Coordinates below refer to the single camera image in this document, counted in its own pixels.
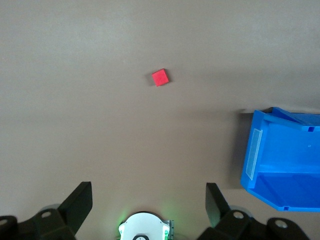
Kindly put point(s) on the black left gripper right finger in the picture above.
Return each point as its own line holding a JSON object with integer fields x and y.
{"x": 232, "y": 225}

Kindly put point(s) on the blue plastic storage bin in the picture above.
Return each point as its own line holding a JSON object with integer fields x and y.
{"x": 287, "y": 162}

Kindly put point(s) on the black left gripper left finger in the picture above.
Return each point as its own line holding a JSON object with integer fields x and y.
{"x": 62, "y": 220}

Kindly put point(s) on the small red cube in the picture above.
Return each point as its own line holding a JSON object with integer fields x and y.
{"x": 160, "y": 77}

